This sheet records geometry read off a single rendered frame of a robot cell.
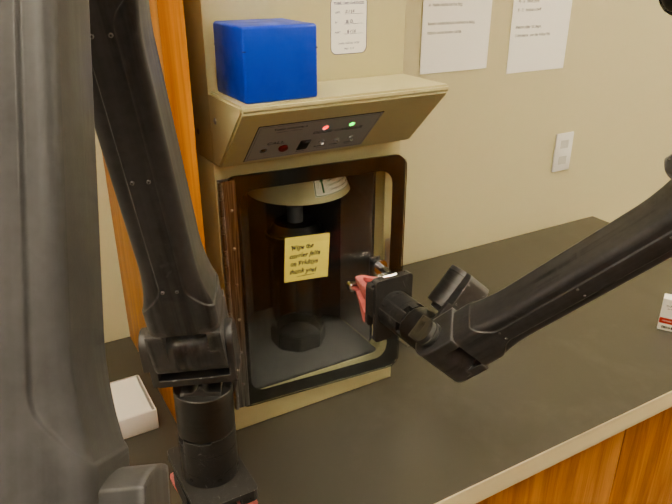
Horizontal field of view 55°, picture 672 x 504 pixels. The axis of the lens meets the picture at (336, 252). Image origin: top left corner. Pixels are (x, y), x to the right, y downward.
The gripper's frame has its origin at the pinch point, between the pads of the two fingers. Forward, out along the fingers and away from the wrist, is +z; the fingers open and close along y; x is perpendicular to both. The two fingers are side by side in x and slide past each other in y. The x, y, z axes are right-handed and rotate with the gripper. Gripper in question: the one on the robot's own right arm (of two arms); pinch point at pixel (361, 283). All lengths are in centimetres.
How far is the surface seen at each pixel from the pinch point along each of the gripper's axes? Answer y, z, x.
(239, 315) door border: -3.2, 5.6, 18.8
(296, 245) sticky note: 6.8, 4.9, 8.9
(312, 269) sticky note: 2.1, 4.7, 6.3
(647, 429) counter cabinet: -37, -20, -54
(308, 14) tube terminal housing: 40.2, 7.0, 5.0
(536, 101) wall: 12, 50, -88
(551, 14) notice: 34, 50, -89
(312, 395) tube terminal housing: -24.1, 6.8, 5.6
